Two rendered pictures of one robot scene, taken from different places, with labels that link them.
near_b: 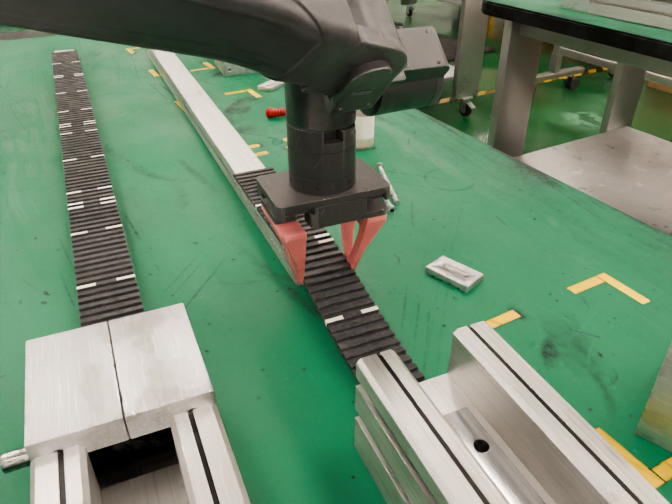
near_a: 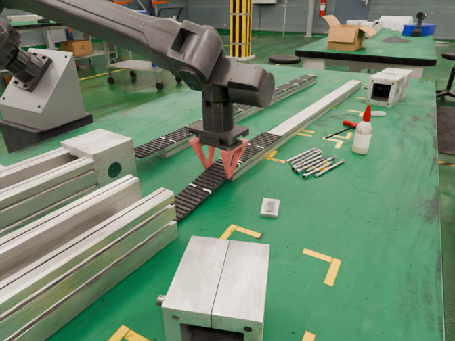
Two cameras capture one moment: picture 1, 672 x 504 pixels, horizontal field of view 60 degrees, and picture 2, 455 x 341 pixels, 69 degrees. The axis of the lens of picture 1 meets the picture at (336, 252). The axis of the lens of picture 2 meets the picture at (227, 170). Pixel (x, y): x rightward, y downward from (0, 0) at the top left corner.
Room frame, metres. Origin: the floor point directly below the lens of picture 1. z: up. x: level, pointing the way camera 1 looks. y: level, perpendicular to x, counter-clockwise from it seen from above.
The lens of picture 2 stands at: (0.17, -0.49, 1.12)
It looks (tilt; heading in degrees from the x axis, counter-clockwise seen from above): 28 degrees down; 58
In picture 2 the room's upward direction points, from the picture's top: straight up
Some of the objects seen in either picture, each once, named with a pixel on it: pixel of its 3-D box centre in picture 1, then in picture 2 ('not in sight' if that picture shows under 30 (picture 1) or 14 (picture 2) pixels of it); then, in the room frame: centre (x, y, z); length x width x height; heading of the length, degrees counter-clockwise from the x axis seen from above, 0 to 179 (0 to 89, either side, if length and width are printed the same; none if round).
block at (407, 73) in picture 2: not in sight; (391, 83); (1.36, 0.25, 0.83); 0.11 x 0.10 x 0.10; 112
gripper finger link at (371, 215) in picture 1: (336, 230); (224, 153); (0.47, 0.00, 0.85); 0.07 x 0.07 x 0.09; 23
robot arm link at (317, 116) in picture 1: (327, 88); (220, 84); (0.46, 0.01, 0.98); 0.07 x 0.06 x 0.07; 116
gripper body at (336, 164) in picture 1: (321, 161); (218, 117); (0.46, 0.01, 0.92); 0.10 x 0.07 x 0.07; 113
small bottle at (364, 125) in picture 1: (362, 107); (363, 128); (0.83, -0.04, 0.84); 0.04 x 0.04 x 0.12
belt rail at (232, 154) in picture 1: (204, 115); (312, 113); (0.92, 0.21, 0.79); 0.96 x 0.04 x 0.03; 24
